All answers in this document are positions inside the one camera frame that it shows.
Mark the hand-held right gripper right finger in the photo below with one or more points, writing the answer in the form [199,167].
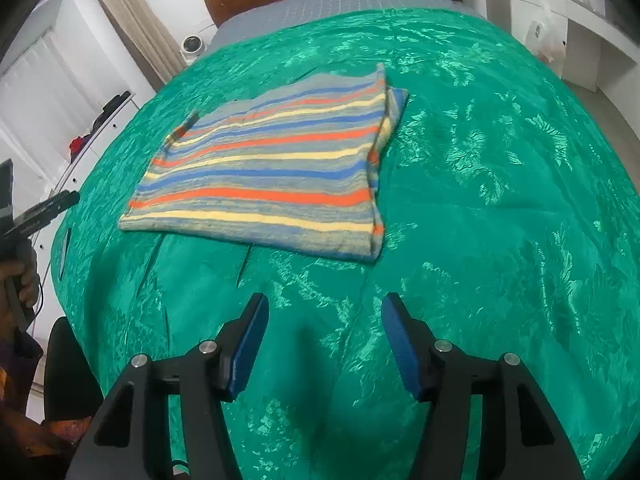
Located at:
[402,350]

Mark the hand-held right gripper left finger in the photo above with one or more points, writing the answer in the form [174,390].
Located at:
[250,350]

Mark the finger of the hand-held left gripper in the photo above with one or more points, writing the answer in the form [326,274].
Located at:
[47,207]

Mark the striped knitted sweater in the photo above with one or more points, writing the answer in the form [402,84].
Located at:
[270,175]

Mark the black clothes pile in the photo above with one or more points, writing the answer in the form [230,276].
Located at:
[112,105]

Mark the person's left hand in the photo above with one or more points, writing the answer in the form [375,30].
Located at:
[25,280]

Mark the white chest of drawers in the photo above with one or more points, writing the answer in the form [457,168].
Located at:
[85,160]

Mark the red cloth item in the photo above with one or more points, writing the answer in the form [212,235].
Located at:
[77,144]

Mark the black chair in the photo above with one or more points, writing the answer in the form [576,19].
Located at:
[67,370]

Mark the green patterned blanket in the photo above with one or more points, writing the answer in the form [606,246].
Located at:
[500,210]

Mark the person's patterned clothing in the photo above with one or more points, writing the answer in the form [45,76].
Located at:
[25,400]

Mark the beige curtain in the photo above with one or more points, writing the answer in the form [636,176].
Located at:
[140,25]

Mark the grey bed sheet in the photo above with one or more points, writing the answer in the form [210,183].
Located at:
[325,2]

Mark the clear plastic bag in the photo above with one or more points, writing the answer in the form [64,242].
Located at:
[545,32]

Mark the white desk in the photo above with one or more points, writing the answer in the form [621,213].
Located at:
[560,15]

